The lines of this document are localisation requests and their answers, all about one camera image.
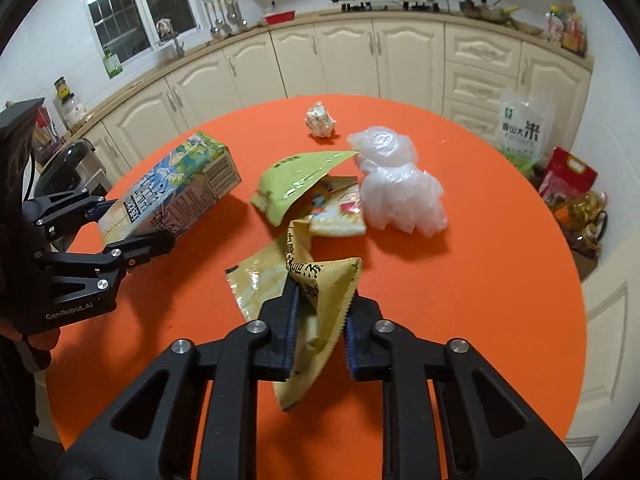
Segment small clear plastic bag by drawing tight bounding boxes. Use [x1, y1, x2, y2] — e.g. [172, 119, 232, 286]
[347, 126, 418, 173]

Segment clear rice bag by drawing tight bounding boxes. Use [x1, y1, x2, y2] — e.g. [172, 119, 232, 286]
[497, 87, 557, 167]

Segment white door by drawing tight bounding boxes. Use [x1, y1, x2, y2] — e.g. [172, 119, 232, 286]
[564, 237, 640, 461]

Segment gas hob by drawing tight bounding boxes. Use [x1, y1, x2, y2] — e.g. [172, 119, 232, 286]
[340, 0, 451, 14]

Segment crumpled paper ball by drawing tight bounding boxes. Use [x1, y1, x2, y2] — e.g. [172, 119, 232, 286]
[304, 101, 337, 138]

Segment large clear plastic bag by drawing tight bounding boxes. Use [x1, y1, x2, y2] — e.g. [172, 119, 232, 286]
[359, 162, 448, 238]

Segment red bag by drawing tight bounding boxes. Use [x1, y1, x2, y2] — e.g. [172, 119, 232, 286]
[537, 147, 599, 207]

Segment green snack bag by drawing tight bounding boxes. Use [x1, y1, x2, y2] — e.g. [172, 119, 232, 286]
[250, 150, 360, 228]

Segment window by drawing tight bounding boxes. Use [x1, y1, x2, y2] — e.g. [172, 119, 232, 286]
[80, 0, 202, 64]

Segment black rice cooker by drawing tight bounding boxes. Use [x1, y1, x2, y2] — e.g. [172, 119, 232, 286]
[37, 139, 109, 197]

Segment utensil rack with ladles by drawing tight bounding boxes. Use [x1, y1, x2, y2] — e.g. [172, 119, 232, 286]
[200, 0, 249, 41]

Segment glass jar with yellow lid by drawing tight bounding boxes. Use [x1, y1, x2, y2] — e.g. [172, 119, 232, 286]
[52, 77, 89, 134]

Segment pale yellow foil packet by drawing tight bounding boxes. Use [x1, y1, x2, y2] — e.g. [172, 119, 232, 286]
[224, 240, 296, 322]

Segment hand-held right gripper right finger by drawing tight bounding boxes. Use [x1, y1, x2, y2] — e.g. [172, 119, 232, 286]
[344, 295, 583, 480]

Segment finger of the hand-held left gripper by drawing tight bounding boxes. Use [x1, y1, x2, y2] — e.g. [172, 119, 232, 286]
[35, 232, 177, 274]
[22, 187, 119, 226]

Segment milk carton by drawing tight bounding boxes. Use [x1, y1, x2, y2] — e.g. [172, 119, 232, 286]
[97, 131, 242, 247]

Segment cluster of condiment bottles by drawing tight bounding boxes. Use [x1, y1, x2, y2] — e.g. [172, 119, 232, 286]
[545, 5, 589, 57]

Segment yellow printed snack bag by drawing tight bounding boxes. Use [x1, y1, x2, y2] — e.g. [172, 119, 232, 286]
[307, 176, 368, 237]

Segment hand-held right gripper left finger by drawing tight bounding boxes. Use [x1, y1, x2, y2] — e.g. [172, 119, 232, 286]
[55, 280, 301, 480]

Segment yellow and silver snack packet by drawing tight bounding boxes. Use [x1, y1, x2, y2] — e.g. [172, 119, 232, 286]
[272, 219, 363, 412]

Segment frying pan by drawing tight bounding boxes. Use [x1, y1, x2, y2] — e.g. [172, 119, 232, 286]
[452, 0, 522, 26]

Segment person's left hand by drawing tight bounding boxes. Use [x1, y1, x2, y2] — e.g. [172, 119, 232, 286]
[0, 317, 57, 373]

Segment green bottle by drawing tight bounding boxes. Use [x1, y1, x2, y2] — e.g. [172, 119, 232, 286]
[102, 47, 124, 80]

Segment cream base cabinets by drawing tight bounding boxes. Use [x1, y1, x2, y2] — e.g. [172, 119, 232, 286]
[75, 14, 596, 182]

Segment kitchen faucet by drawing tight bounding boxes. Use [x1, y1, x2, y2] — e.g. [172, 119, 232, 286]
[155, 19, 186, 59]

